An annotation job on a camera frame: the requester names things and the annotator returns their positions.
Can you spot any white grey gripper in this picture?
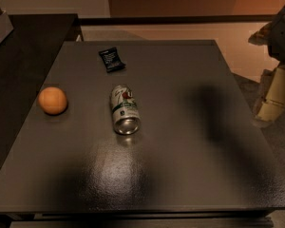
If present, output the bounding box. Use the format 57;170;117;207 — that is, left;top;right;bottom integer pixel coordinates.
248;6;285;127

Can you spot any black snack packet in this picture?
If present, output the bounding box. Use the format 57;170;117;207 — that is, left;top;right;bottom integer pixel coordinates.
99;47;125;72

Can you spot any orange fruit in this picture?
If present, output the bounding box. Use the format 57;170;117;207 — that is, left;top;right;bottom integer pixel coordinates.
38;87;67;115

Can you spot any white green 7up can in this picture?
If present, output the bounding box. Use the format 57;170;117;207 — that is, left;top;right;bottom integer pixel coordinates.
110;85;141;135

